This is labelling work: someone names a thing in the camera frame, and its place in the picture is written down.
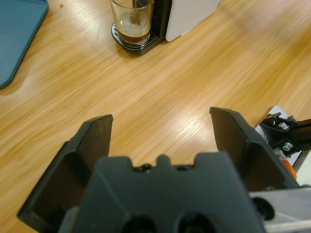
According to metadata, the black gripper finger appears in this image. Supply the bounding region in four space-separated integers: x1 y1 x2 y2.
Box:
17 114 114 231
209 106 301 194

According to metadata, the clear drinking glass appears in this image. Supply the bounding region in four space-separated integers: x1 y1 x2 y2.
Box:
109 0 154 47

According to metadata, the white capsule coffee machine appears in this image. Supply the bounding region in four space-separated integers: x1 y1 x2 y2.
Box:
150 0 222 42

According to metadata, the teal plastic tray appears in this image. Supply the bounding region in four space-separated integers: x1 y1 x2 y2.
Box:
0 0 49 90

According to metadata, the metal grille drip tray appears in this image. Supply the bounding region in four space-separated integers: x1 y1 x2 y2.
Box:
111 22 163 55

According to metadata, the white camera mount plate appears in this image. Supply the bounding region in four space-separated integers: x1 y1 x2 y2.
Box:
255 105 303 168

